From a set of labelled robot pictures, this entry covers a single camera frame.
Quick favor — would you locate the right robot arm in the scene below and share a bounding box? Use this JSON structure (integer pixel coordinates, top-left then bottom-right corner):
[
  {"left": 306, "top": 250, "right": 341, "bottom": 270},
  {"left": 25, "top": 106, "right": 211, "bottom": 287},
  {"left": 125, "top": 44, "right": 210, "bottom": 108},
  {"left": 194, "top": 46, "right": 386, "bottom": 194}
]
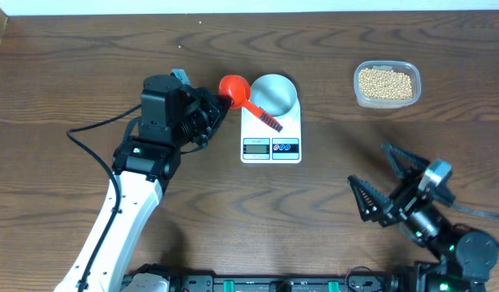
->
[{"left": 347, "top": 143, "right": 499, "bottom": 291}]

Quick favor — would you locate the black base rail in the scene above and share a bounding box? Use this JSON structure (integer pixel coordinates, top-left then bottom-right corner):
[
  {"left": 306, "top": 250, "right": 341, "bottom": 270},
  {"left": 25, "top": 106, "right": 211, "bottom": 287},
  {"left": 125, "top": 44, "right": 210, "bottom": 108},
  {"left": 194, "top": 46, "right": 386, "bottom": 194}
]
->
[{"left": 118, "top": 263, "right": 488, "bottom": 292}]

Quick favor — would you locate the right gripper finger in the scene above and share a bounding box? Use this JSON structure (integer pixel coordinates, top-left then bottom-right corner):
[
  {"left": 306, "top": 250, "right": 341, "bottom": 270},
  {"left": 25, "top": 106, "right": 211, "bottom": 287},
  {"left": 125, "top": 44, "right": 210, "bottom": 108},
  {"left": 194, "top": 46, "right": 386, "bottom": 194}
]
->
[
  {"left": 347, "top": 175, "right": 394, "bottom": 222},
  {"left": 381, "top": 143, "right": 430, "bottom": 181}
]

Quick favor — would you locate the clear plastic soybean container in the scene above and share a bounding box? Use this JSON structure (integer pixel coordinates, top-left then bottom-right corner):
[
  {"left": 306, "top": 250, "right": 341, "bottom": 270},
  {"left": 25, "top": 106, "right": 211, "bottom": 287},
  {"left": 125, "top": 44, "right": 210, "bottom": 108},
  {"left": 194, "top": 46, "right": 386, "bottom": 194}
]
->
[{"left": 354, "top": 60, "right": 422, "bottom": 110}]

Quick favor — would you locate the white digital kitchen scale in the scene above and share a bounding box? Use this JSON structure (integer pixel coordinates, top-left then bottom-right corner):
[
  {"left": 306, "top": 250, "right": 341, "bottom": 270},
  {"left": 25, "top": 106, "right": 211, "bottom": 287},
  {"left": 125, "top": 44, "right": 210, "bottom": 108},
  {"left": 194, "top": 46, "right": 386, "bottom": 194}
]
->
[{"left": 240, "top": 104, "right": 303, "bottom": 164}]

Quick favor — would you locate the light grey round bowl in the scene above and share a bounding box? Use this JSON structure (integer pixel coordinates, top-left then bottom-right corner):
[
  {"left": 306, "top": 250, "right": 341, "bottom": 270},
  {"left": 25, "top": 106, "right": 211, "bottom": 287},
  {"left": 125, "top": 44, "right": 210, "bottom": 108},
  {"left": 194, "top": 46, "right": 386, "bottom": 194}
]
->
[{"left": 250, "top": 74, "right": 299, "bottom": 118}]

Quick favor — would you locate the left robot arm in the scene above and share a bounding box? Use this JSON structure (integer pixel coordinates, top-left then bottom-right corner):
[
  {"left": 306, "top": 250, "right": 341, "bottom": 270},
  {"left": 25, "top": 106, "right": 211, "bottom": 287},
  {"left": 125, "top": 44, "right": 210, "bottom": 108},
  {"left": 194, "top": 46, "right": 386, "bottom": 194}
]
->
[{"left": 56, "top": 73, "right": 232, "bottom": 291}]

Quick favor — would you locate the red plastic measuring scoop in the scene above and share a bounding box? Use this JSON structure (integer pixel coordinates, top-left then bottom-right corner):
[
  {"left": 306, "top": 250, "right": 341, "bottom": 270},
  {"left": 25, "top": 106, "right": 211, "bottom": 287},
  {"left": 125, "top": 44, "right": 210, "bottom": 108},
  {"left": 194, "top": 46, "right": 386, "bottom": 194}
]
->
[{"left": 218, "top": 75, "right": 283, "bottom": 132}]

